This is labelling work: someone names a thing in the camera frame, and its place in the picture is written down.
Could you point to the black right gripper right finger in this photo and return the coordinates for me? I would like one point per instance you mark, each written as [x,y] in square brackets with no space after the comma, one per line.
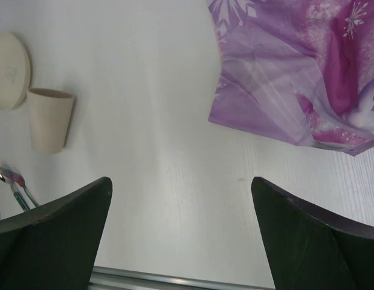
[310,247]

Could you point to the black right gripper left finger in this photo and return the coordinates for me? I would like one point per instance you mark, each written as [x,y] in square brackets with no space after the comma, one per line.
[54,246]

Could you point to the cream beige cup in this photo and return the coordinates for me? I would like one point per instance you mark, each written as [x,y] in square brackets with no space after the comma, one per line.
[49,117]

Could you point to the purple Elsa placemat cloth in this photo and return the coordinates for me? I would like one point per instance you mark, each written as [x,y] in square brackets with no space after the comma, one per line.
[301,72]

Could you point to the cream round plate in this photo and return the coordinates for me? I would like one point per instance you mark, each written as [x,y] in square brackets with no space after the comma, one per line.
[15,71]

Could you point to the aluminium front rail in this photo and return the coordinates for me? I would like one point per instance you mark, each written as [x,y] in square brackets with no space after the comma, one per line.
[148,277]

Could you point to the pink fork patterned handle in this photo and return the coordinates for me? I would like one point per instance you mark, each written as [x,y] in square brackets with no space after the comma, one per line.
[21,182]

